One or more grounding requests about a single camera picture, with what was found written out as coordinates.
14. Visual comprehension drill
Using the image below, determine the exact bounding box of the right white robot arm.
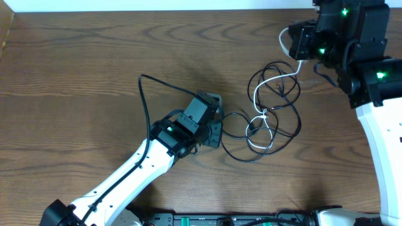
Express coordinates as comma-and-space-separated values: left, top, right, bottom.
288, 0, 401, 225

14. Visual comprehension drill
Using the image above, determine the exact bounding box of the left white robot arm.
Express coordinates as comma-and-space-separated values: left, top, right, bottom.
40, 91, 223, 226

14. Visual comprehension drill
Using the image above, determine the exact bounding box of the white cable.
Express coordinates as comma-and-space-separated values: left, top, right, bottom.
245, 27, 304, 150

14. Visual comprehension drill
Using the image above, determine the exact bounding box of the left camera black cable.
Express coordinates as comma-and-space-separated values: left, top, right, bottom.
78, 73, 198, 225

